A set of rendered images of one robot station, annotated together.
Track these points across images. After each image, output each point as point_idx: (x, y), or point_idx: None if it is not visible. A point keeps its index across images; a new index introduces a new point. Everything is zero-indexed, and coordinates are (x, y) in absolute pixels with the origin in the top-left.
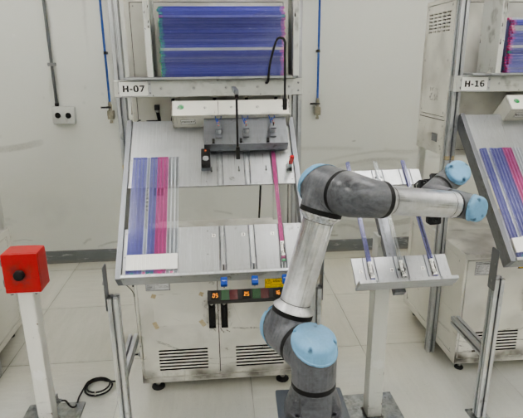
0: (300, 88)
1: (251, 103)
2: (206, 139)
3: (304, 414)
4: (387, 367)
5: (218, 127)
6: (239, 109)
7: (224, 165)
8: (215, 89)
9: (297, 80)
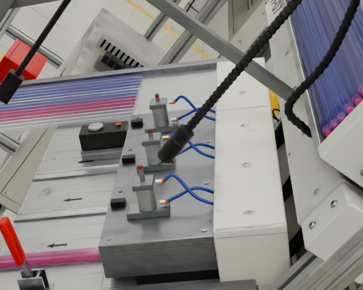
0: (319, 226)
1: (261, 155)
2: (146, 115)
3: None
4: None
5: (155, 102)
6: (233, 138)
7: (91, 178)
8: (288, 79)
9: (338, 198)
